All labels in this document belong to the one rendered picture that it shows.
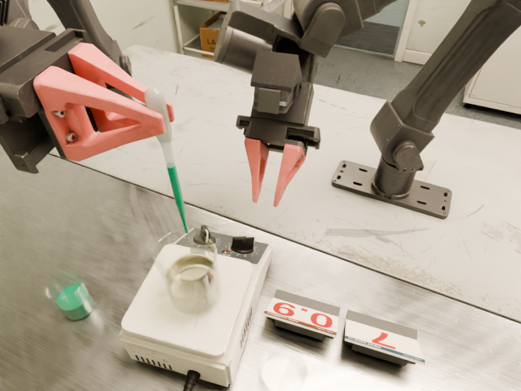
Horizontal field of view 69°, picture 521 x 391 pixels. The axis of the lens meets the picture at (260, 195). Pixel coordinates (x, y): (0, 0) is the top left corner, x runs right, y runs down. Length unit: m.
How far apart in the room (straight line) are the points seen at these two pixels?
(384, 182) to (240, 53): 0.33
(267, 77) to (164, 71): 0.69
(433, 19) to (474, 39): 2.69
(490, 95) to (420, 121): 2.24
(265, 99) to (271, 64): 0.04
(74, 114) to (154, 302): 0.24
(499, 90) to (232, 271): 2.50
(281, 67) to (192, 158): 0.39
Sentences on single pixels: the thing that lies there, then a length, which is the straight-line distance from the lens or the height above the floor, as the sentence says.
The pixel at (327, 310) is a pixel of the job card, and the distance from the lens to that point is 0.54.
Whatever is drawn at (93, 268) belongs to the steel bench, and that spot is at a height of 0.90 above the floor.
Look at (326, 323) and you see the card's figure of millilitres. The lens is 0.50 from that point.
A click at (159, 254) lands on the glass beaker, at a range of 0.40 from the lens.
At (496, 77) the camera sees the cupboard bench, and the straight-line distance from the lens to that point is 2.77.
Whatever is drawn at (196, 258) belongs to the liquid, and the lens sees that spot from 0.43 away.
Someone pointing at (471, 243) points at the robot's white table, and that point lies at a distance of 0.68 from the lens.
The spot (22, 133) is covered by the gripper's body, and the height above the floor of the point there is 1.22.
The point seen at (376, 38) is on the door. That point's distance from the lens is 3.34.
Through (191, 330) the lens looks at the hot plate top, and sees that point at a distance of 0.43.
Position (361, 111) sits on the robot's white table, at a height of 0.90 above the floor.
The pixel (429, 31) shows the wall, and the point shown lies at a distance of 3.28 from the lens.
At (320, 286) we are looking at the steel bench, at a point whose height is 0.90.
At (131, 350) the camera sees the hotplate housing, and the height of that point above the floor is 0.95.
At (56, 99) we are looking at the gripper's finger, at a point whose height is 1.24.
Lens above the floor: 1.37
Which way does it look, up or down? 45 degrees down
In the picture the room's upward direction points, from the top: straight up
